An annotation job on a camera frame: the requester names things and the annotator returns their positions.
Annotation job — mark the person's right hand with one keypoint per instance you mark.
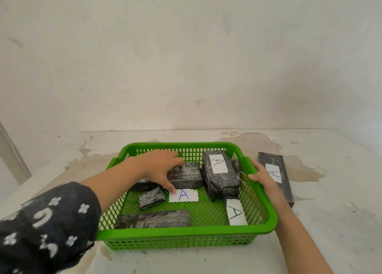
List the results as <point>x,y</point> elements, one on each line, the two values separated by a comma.
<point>268,184</point>

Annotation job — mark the person's left hand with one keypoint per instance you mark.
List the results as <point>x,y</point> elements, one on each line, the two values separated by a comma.
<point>158,166</point>

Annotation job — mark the person's left thumb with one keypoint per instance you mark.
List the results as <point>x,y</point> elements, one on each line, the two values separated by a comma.
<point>169,184</point>

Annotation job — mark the person's right thumb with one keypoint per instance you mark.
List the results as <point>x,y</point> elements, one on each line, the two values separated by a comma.
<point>255,178</point>

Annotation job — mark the black box package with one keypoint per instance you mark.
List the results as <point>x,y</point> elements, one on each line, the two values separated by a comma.
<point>188,176</point>

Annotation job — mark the green plastic mesh basket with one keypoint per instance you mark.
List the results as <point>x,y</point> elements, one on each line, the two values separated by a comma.
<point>191,238</point>

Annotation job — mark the person's right forearm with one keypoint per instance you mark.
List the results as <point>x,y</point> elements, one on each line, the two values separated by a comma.
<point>295,238</point>

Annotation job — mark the person's left forearm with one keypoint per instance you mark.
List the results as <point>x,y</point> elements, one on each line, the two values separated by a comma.
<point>119,181</point>

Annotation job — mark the small black wrapped package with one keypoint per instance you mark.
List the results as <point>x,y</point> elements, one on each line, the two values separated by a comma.
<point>151,198</point>

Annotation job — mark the white paper label card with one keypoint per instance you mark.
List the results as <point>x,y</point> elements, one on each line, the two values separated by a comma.
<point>191,195</point>

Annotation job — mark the long black labelled package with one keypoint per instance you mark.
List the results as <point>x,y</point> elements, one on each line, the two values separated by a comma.
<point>280,178</point>

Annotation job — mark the large black labelled package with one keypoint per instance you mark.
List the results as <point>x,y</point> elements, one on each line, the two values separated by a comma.
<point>222,181</point>

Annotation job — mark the long flat black package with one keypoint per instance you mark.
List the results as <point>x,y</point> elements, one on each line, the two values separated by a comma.
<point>155,220</point>

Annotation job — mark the narrow black labelled package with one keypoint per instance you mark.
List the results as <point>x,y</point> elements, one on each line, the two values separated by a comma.
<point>236,212</point>

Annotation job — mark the dark floral sleeve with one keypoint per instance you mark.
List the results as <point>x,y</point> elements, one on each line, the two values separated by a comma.
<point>50,229</point>

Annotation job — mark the white wall trim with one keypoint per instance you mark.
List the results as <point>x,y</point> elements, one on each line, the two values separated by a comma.
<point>13,157</point>

